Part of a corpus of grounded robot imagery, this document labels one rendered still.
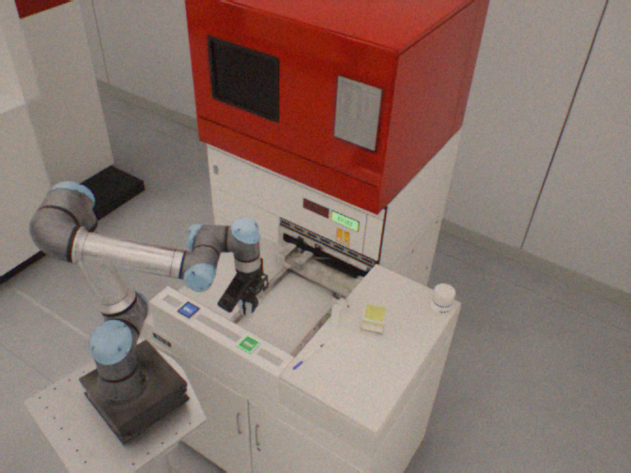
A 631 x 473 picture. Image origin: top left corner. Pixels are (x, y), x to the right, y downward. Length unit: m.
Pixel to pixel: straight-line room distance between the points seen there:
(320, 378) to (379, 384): 0.18
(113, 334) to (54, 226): 0.40
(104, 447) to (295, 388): 0.60
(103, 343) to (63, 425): 0.36
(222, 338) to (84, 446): 0.52
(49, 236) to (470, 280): 2.65
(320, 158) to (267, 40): 0.42
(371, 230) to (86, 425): 1.14
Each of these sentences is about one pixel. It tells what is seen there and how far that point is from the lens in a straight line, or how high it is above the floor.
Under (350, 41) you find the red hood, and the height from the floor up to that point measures 1.80.
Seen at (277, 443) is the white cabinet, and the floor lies 0.57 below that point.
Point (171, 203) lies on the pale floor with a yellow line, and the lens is 4.16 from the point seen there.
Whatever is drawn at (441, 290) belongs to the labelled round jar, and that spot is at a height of 1.06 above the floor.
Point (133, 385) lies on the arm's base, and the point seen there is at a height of 0.96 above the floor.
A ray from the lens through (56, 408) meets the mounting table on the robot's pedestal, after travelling 2.14.
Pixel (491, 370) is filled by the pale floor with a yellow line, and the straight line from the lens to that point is 3.29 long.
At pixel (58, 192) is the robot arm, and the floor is 1.54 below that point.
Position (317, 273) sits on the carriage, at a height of 0.88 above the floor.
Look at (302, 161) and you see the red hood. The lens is 2.13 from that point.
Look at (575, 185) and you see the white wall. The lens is 3.55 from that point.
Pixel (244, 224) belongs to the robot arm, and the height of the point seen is 1.46.
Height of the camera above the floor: 2.50
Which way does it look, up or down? 41 degrees down
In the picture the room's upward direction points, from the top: 3 degrees clockwise
